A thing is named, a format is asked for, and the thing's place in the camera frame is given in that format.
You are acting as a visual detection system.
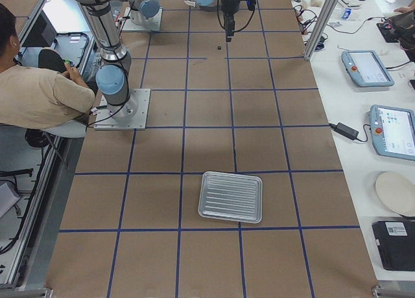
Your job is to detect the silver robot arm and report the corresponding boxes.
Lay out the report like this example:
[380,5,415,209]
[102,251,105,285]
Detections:
[129,0,160,25]
[74,0,244,129]

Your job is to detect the white round stool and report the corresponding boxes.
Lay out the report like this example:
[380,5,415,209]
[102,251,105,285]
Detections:
[43,120,86,139]

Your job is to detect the lower blue teach pendant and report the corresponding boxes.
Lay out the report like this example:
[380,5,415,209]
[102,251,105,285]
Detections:
[369,105,414,161]

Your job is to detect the person in beige shirt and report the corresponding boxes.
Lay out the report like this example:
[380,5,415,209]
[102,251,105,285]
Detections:
[1,5,97,130]

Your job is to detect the upper blue teach pendant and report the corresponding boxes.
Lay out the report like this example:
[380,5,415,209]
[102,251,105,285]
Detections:
[341,50,395,87]

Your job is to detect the black power adapter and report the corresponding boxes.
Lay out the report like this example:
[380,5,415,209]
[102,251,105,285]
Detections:
[329,122,359,141]

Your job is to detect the ribbed silver metal tray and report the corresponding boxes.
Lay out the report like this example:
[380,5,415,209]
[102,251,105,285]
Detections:
[198,171,263,224]

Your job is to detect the black box with label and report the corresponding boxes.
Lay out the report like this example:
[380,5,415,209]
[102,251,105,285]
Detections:
[372,221,414,271]

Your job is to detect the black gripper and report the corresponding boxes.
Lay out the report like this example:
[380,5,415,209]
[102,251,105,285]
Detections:
[220,0,241,41]

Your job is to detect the beige round plate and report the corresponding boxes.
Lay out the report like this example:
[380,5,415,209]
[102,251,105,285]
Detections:
[375,172,414,218]

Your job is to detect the aluminium frame post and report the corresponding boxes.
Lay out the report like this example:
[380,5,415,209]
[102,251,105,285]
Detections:
[303,0,338,60]

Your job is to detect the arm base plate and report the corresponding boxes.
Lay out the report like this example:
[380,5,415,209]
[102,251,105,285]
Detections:
[93,89,150,130]
[119,6,163,32]

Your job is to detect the blue teach pendant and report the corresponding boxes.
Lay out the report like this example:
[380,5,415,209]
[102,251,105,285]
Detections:
[369,105,414,161]
[341,50,395,87]

